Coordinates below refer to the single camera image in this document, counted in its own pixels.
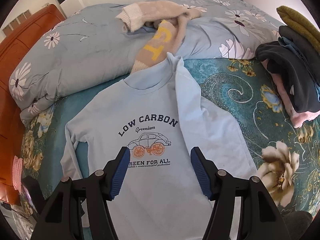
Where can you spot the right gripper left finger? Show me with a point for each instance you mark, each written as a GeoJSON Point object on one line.
{"type": "Point", "coordinates": [115, 171]}

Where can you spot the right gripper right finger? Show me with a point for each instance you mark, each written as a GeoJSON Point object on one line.
{"type": "Point", "coordinates": [205, 171]}

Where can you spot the light blue printed t-shirt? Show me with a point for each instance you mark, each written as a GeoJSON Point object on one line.
{"type": "Point", "coordinates": [160, 114]}

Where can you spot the teal floral bed blanket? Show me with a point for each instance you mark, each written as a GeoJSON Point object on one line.
{"type": "Point", "coordinates": [242, 87]}

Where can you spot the pink cloth by bedside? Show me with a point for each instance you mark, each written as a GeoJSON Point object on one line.
{"type": "Point", "coordinates": [17, 166]}

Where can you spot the orange wooden headboard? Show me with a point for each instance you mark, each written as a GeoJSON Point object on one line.
{"type": "Point", "coordinates": [13, 48]}

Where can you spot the grey floral duvet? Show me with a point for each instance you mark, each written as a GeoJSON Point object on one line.
{"type": "Point", "coordinates": [92, 46]}

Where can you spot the blue folded garment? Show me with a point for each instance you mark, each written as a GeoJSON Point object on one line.
{"type": "Point", "coordinates": [288, 44]}

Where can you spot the black fleece garment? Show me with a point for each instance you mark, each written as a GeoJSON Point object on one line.
{"type": "Point", "coordinates": [296, 80]}

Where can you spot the beige knit sweater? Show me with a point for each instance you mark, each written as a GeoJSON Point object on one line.
{"type": "Point", "coordinates": [169, 19]}

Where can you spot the olive knit garment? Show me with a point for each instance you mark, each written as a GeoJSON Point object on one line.
{"type": "Point", "coordinates": [300, 24]}

